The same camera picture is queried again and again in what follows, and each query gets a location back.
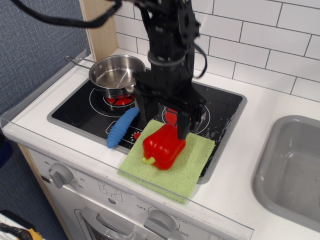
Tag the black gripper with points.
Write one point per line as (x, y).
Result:
(172, 87)

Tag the red toy capsicum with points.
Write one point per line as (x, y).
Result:
(162, 148)

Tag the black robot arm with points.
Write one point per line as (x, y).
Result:
(171, 28)

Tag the steel saucepan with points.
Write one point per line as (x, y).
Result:
(114, 76)

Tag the green cloth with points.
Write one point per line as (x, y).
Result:
(176, 183)

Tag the black toy stovetop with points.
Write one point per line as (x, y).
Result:
(91, 115)

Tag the grey right oven knob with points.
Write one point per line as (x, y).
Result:
(160, 224)

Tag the grey oven knob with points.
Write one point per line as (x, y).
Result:
(60, 175)
(160, 224)

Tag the white toy oven front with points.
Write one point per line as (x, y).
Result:
(94, 210)

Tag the grey left oven knob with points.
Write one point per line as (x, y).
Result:
(60, 175)

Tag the grey sink basin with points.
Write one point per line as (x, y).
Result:
(287, 178)

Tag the yellow black object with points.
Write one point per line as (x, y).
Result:
(20, 233)

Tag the spoon with blue handle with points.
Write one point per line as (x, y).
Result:
(119, 130)

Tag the wooden side post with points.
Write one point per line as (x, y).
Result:
(102, 40)

